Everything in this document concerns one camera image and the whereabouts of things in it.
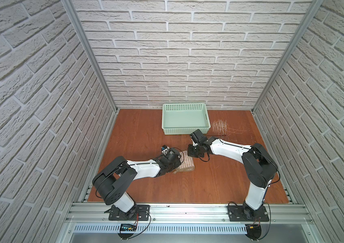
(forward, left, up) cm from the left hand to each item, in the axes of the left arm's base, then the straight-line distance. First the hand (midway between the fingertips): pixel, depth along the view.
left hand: (179, 157), depth 91 cm
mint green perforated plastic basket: (+32, -5, 0) cm, 32 cm away
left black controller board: (-35, +26, -4) cm, 44 cm away
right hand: (+1, -3, +1) cm, 3 cm away
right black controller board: (-38, -34, -2) cm, 51 cm away
